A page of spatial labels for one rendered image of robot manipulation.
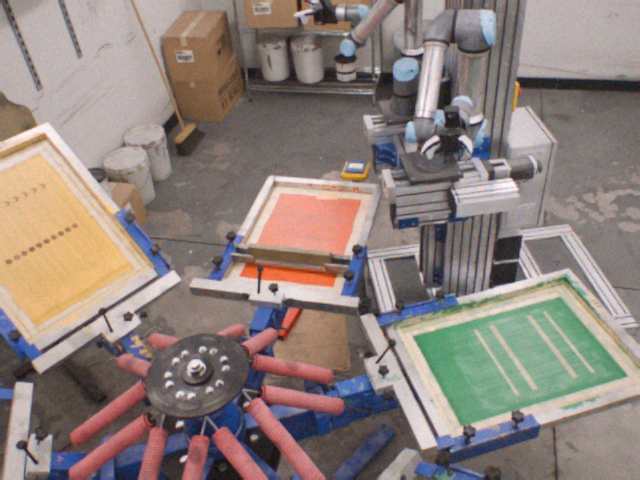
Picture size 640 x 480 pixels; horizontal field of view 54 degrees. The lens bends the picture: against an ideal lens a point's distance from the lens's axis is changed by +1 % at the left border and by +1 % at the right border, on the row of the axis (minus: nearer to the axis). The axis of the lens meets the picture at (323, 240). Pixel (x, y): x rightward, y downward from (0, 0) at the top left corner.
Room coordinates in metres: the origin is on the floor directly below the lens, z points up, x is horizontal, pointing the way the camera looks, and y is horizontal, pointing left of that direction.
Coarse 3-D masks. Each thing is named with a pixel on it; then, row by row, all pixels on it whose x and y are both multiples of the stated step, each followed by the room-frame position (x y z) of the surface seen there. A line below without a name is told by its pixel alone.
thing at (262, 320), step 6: (258, 312) 1.62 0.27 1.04; (264, 312) 1.62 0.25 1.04; (270, 312) 1.62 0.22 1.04; (258, 318) 1.59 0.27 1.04; (264, 318) 1.59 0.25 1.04; (270, 318) 1.60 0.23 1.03; (252, 324) 1.57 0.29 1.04; (258, 324) 1.56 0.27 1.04; (264, 324) 1.56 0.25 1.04; (270, 324) 1.59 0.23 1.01; (252, 330) 1.54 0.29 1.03; (258, 330) 1.54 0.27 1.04
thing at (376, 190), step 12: (276, 180) 2.57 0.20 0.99; (288, 180) 2.56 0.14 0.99; (300, 180) 2.55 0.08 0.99; (312, 180) 2.54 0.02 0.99; (264, 192) 2.48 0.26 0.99; (360, 192) 2.44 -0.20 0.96; (372, 192) 2.41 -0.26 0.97; (264, 204) 2.42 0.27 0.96; (372, 204) 2.29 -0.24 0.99; (252, 216) 2.29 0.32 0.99; (372, 216) 2.20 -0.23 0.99; (252, 228) 2.24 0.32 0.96; (360, 240) 2.04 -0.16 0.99; (288, 288) 1.79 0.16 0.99; (300, 288) 1.78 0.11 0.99
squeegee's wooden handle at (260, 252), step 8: (248, 248) 1.99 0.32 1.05; (256, 248) 1.98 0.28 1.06; (264, 248) 1.97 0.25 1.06; (272, 248) 1.97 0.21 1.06; (280, 248) 1.96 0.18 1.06; (288, 248) 1.96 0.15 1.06; (296, 248) 1.95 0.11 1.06; (256, 256) 1.98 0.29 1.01; (264, 256) 1.97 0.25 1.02; (272, 256) 1.96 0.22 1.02; (280, 256) 1.95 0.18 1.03; (288, 256) 1.94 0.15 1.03; (296, 256) 1.93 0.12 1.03; (304, 256) 1.92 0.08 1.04; (312, 256) 1.91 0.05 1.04; (320, 256) 1.90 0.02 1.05; (328, 256) 1.89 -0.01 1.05; (312, 264) 1.91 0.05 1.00; (320, 264) 1.90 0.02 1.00
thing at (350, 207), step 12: (324, 204) 2.38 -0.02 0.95; (336, 204) 2.37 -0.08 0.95; (348, 204) 2.36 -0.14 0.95; (360, 204) 2.35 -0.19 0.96; (348, 216) 2.27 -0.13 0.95; (348, 228) 2.18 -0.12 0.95; (312, 240) 2.12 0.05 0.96; (336, 240) 2.10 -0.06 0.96; (348, 240) 2.09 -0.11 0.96; (336, 252) 2.02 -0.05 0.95; (288, 276) 1.90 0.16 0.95; (300, 276) 1.89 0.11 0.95; (312, 276) 1.88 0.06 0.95; (324, 276) 1.88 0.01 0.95
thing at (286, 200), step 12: (276, 204) 2.42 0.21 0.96; (288, 204) 2.41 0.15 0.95; (300, 204) 2.40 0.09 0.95; (312, 204) 2.39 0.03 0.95; (276, 216) 2.32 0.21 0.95; (264, 228) 2.24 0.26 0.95; (264, 240) 2.15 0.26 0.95; (276, 240) 2.14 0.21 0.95; (288, 240) 2.13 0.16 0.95; (300, 240) 2.13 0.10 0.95; (252, 264) 2.00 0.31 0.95; (264, 264) 1.99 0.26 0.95; (240, 276) 1.93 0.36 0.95; (252, 276) 1.92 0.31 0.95; (264, 276) 1.91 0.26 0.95; (276, 276) 1.91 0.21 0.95
